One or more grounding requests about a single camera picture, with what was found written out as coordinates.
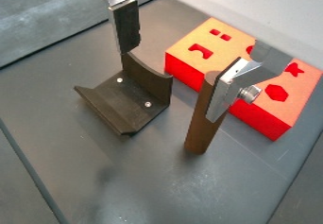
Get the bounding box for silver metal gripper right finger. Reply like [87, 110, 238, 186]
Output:
[206, 40, 293, 123]

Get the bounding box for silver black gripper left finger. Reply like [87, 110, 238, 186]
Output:
[104, 0, 140, 54]

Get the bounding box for red shape sorting board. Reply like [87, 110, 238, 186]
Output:
[164, 18, 323, 141]

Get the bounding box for black curved peg holder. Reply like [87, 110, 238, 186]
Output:
[75, 53, 174, 135]

